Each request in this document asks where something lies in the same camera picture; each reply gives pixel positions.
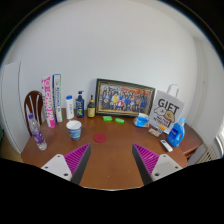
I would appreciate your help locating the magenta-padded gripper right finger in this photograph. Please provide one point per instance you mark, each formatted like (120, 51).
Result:
(147, 156)

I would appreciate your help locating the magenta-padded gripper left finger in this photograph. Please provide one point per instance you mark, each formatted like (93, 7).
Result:
(76, 156)

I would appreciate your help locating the white remote control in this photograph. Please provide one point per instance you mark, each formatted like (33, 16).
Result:
(166, 145)

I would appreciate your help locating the dark blue pump bottle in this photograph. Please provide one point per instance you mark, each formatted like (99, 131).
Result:
(80, 107)

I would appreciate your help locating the small green box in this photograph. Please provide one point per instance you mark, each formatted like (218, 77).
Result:
(119, 120)
(107, 118)

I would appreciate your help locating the framed group photo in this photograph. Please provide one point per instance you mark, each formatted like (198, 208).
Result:
(124, 98)

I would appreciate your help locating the white blue-capped lotion bottle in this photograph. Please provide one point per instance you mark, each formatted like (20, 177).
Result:
(69, 108)

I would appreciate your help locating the white paper gift bag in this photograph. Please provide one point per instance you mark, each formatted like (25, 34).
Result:
(166, 110)

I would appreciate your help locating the white door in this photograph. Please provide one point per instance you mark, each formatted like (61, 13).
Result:
(11, 106)

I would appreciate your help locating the flat round red coaster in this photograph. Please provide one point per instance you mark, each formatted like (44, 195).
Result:
(100, 138)

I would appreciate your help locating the clear purple-capped water bottle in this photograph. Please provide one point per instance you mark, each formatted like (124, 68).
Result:
(37, 135)

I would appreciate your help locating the dark yellow-labelled pump bottle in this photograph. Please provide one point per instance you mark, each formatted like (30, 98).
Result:
(91, 110)

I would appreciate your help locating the blue detergent bottle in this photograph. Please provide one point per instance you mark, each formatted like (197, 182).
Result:
(176, 135)

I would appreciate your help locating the white radiator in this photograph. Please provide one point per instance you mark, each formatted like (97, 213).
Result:
(209, 155)

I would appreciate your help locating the blue patterned mug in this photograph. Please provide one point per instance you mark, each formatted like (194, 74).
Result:
(74, 131)

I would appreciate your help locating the brown wooden chair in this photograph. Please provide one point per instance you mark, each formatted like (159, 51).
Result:
(30, 103)

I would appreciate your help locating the small snack packet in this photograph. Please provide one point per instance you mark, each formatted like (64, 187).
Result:
(155, 131)

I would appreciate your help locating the pink shuttlecock tube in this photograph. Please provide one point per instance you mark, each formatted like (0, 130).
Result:
(48, 103)

